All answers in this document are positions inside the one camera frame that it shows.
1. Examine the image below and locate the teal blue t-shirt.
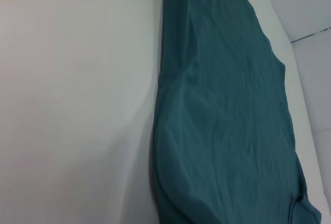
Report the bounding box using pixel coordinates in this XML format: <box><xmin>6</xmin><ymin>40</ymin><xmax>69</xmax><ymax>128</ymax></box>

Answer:
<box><xmin>151</xmin><ymin>0</ymin><xmax>323</xmax><ymax>224</ymax></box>

